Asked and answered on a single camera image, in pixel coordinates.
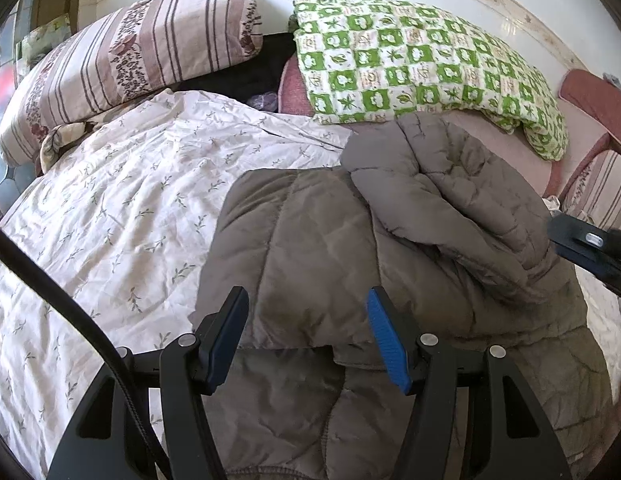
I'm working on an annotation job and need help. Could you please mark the green floral cushion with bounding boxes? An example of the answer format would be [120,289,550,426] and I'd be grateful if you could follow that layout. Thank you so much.
[15,14,71,56]

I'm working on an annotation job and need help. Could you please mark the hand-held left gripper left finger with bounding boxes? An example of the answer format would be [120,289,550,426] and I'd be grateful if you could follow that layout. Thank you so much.
[50,286,250,480]

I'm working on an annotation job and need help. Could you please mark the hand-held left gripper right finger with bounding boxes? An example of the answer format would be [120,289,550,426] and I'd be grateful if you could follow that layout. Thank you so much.
[367,286,574,480]

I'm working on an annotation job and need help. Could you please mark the stained glass window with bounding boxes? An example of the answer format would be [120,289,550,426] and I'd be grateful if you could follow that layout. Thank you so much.
[0,0,41,211]

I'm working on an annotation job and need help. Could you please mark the striped floral pillow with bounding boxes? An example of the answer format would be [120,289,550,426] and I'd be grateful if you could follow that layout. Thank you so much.
[561,150,621,233]
[0,0,264,167]

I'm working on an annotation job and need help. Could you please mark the black cable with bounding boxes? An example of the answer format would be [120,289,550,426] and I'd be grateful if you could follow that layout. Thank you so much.
[0,220,171,480]

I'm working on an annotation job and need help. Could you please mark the dark cloth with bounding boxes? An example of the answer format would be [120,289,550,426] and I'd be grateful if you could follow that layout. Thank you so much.
[178,32,296,108]

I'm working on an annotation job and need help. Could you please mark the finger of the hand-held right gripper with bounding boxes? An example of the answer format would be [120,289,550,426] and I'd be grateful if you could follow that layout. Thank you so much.
[547,214,621,303]

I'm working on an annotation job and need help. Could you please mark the cream leaf-print cloth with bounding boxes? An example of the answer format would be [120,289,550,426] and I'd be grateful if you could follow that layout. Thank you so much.
[39,120,98,171]

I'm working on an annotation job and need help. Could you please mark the green white checked pillow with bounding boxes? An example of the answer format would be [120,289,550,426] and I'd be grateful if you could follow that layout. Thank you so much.
[289,0,569,162]

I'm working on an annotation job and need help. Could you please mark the purple cloth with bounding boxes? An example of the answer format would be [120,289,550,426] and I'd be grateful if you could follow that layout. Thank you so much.
[247,91,281,112]

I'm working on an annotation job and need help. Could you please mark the grey-brown puffer jacket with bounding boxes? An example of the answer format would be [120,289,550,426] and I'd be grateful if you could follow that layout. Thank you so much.
[188,112,619,480]

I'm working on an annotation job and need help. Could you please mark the white leaf-print duvet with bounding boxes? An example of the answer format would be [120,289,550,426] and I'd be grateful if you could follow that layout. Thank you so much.
[0,89,621,471]

